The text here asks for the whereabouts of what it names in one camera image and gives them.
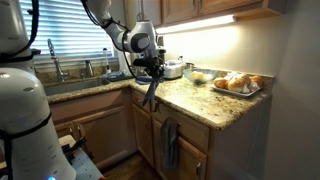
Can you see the grey tea towel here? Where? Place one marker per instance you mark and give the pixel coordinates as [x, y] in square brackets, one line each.
[169, 143]

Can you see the glass fruit bowl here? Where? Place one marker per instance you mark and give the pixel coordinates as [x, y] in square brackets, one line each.
[208, 78]

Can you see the under-cabinet light strip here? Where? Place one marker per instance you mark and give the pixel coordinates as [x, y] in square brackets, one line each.
[196, 24]

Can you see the small wooden sink door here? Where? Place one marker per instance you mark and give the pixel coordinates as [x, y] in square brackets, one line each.
[65, 130]

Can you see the white dish wand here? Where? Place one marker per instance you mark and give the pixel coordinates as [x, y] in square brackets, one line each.
[106, 60]

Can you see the metal kitchen faucet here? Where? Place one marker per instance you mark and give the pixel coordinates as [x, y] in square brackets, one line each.
[56, 65]

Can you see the brown bread roll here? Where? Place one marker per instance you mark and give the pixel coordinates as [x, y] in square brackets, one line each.
[257, 80]
[237, 84]
[220, 82]

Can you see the small metal cup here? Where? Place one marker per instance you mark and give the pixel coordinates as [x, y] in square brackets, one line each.
[189, 66]

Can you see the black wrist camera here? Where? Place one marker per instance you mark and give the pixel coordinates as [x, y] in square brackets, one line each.
[139, 62]

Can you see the narrow wooden cabinet door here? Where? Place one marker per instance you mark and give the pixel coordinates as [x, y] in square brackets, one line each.
[143, 133]

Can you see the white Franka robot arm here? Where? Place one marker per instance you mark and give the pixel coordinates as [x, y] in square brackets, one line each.
[26, 116]

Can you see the white paper towel roll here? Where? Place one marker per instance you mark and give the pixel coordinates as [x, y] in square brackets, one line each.
[124, 65]

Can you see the grey ribbed drying mat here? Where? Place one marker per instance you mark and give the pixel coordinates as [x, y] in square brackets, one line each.
[115, 77]

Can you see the wide wooden drawer front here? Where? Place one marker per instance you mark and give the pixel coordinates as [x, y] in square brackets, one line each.
[190, 128]

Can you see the metal soap dispenser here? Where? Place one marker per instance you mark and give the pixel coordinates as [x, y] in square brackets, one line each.
[88, 70]

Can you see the black tools bundle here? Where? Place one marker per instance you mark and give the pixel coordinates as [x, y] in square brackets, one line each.
[71, 151]

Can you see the white rectangular plate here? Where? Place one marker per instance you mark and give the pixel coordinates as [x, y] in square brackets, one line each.
[233, 92]

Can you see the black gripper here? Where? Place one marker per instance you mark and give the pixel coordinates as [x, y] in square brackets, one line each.
[154, 64]

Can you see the wooden sink false front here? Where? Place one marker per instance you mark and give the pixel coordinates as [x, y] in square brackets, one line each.
[86, 105]

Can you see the narrow wooden drawer front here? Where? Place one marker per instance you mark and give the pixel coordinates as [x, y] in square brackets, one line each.
[138, 98]

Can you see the wooden sink cabinet door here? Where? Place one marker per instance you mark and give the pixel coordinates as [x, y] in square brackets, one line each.
[106, 136]

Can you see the yellow fruit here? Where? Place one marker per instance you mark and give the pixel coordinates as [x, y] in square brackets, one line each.
[197, 76]

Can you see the wide wooden cabinet door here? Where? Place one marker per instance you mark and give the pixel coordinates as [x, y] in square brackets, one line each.
[188, 163]

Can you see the white window blinds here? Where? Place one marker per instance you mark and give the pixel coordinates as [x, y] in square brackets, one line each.
[66, 30]

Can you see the blue perforated cart top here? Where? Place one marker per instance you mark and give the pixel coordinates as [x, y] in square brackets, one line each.
[85, 166]

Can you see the upper wooden cabinet door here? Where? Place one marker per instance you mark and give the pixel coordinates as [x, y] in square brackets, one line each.
[226, 5]
[180, 10]

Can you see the folded blue towel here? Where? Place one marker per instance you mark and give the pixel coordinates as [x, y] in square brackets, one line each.
[141, 80]

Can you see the blue tea towel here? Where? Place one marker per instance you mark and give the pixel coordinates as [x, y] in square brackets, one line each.
[151, 91]

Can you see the silver food processor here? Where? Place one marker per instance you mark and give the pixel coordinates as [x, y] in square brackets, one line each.
[173, 70]

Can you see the stainless steel sink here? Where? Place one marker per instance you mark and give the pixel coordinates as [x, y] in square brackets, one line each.
[76, 86]

